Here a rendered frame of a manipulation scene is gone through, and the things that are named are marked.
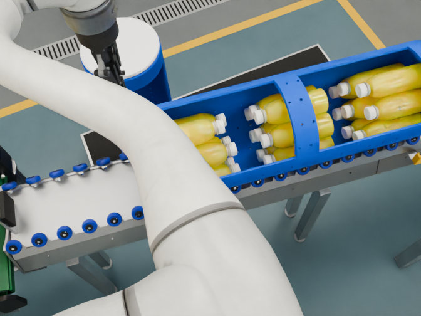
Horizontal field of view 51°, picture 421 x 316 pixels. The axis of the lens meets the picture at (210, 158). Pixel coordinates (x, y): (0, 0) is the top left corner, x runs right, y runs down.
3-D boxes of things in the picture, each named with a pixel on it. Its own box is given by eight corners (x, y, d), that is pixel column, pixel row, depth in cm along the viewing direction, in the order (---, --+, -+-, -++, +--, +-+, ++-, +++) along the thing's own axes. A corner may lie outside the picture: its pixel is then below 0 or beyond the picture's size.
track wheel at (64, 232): (54, 239, 129) (55, 236, 131) (69, 242, 130) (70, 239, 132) (58, 227, 128) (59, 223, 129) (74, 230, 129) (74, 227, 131)
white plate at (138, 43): (63, 57, 151) (64, 59, 152) (127, 91, 144) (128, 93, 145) (112, 6, 161) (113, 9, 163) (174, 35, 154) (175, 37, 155)
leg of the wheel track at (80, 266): (118, 294, 215) (80, 264, 159) (106, 298, 215) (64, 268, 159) (116, 283, 218) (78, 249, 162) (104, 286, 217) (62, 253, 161)
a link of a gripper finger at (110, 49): (111, 43, 80) (111, 49, 79) (124, 82, 90) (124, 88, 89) (91, 44, 80) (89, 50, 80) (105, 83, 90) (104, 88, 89)
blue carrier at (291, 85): (429, 148, 139) (472, 92, 115) (161, 222, 131) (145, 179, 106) (388, 82, 154) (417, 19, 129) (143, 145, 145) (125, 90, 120)
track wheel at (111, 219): (103, 222, 130) (103, 219, 132) (114, 230, 132) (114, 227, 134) (113, 212, 129) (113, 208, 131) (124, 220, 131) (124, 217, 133)
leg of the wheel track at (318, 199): (306, 240, 225) (333, 193, 169) (296, 243, 224) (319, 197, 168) (302, 230, 227) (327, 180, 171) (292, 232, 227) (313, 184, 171)
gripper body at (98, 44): (113, 36, 73) (124, 71, 81) (116, -1, 77) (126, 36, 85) (68, 38, 73) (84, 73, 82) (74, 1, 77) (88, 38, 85)
